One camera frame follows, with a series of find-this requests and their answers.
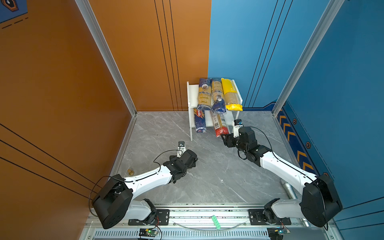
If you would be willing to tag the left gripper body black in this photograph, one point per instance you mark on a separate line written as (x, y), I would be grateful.
(173, 160)

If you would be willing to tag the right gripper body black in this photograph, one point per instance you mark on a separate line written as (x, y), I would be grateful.
(235, 142)

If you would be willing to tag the red-ended spaghetti bag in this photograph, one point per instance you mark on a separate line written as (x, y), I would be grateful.
(220, 125)

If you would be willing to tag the yellow Pastatime spaghetti bag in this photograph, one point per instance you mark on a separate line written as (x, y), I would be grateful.
(231, 95)

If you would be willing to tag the Ankara spaghetti bag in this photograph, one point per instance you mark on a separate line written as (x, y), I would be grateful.
(205, 94)
(219, 105)

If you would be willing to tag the blue Barilla spaghetti box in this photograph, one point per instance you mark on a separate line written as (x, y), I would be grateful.
(200, 121)

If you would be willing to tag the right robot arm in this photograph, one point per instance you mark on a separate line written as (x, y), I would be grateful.
(320, 201)

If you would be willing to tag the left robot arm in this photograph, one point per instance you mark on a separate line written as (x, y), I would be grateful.
(116, 201)

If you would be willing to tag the white two-tier shelf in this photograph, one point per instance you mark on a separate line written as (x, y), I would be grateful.
(192, 91)

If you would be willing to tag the brass round fitting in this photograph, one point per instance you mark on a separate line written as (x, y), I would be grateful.
(130, 172)

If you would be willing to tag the silver metal cylinder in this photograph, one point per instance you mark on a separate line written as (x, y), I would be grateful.
(292, 195)

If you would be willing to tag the green ridged plastic piece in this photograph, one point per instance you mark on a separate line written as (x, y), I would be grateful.
(216, 222)

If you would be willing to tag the left green circuit board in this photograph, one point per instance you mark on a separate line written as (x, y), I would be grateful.
(148, 234)

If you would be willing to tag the green circuit board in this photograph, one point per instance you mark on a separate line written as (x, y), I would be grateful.
(277, 233)
(148, 234)

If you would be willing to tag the right green circuit board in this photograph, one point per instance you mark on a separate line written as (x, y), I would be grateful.
(277, 233)

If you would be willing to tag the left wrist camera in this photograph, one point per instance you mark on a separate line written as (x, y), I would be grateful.
(181, 148)

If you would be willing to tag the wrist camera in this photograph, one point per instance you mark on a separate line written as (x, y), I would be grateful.
(181, 148)
(237, 124)

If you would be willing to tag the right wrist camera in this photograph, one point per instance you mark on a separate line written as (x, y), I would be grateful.
(237, 124)

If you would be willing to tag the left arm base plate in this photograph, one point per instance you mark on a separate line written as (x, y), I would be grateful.
(158, 218)

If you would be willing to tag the aluminium front rail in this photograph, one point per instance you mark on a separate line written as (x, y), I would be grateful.
(193, 222)

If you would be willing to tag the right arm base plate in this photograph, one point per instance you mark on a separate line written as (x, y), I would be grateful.
(260, 217)

